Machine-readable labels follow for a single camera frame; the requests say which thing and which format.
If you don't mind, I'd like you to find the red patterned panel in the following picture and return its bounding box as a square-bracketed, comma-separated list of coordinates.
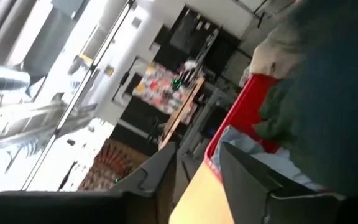
[78, 138, 150, 191]

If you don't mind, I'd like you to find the floral patterned panel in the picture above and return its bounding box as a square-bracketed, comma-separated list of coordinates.
[132, 60, 206, 125]

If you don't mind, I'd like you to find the wooden board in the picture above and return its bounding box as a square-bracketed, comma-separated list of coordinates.
[158, 77, 206, 151]

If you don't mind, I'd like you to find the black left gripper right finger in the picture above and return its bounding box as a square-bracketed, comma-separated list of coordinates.
[218, 141, 348, 224]

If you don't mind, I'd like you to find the light blue garment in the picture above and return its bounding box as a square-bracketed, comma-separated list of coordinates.
[211, 125, 326, 192]

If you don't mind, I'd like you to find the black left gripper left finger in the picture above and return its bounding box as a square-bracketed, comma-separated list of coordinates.
[0, 141, 177, 224]

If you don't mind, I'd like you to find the red plastic laundry bin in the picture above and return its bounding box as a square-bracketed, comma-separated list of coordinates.
[203, 73, 282, 185]

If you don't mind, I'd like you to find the dark green garment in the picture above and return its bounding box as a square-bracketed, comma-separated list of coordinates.
[252, 0, 358, 197]

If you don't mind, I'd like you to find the light wood table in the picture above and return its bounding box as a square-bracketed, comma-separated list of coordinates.
[168, 160, 234, 224]

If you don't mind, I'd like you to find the beige garment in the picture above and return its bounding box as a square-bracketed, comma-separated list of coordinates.
[242, 12, 306, 88]

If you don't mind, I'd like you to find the silver ventilation duct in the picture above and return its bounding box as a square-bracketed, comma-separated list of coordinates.
[0, 63, 30, 100]

